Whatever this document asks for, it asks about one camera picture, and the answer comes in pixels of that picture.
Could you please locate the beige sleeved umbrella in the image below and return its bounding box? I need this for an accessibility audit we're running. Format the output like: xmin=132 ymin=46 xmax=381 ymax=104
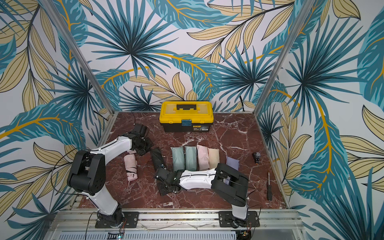
xmin=208 ymin=148 xmax=220 ymax=169

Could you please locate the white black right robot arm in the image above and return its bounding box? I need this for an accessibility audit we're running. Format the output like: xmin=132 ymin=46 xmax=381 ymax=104
xmin=155 ymin=164 xmax=249 ymax=221

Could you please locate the aluminium frame rail left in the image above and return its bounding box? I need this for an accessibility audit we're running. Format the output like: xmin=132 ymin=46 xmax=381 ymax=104
xmin=40 ymin=0 xmax=115 ymax=115

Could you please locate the mint sleeved umbrella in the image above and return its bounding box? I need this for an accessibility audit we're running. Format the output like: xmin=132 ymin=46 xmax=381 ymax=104
xmin=171 ymin=147 xmax=185 ymax=172
xmin=185 ymin=146 xmax=197 ymax=171

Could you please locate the small black electrical part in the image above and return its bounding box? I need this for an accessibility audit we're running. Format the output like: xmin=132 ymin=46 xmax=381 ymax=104
xmin=252 ymin=152 xmax=261 ymax=165

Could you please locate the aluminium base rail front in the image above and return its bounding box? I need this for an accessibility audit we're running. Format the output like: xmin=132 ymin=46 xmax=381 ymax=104
xmin=44 ymin=209 xmax=309 ymax=240

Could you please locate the black handled screwdriver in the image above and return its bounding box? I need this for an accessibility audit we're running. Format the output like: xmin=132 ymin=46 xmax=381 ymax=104
xmin=267 ymin=173 xmax=273 ymax=201

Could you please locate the aluminium frame rail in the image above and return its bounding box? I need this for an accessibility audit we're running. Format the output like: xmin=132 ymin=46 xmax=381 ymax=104
xmin=254 ymin=1 xmax=315 ymax=117
xmin=40 ymin=0 xmax=115 ymax=115

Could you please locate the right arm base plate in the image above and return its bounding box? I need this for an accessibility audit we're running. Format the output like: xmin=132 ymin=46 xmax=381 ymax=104
xmin=218 ymin=211 xmax=260 ymax=229

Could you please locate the mint sleeved umbrella left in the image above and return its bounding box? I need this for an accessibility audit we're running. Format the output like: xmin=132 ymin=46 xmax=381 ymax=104
xmin=171 ymin=147 xmax=185 ymax=172

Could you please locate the lavender sleeved umbrella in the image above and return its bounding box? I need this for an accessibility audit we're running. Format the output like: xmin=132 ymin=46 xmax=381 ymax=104
xmin=226 ymin=156 xmax=240 ymax=171

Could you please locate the pink sleeved umbrella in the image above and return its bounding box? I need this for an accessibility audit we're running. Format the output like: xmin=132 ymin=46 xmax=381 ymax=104
xmin=197 ymin=145 xmax=210 ymax=171

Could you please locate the mint sleeved umbrella right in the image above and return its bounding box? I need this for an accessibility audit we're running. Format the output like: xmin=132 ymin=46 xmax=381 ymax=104
xmin=185 ymin=146 xmax=197 ymax=171

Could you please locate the yellow black toolbox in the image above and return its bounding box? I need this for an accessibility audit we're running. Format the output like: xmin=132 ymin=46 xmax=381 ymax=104
xmin=159 ymin=101 xmax=214 ymax=133

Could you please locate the black sleeved umbrella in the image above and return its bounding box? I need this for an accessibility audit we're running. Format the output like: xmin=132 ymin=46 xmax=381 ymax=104
xmin=150 ymin=148 xmax=167 ymax=171

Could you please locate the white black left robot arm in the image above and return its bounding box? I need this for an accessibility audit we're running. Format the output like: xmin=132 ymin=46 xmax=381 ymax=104
xmin=67 ymin=124 xmax=153 ymax=224

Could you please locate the aluminium frame rail right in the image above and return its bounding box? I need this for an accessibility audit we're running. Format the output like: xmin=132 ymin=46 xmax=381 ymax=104
xmin=254 ymin=1 xmax=315 ymax=117

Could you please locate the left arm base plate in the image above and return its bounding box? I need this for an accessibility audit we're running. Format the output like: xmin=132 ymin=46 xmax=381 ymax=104
xmin=95 ymin=212 xmax=139 ymax=229

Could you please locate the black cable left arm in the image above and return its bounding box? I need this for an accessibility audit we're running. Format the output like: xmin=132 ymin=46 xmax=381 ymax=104
xmin=49 ymin=148 xmax=88 ymax=197

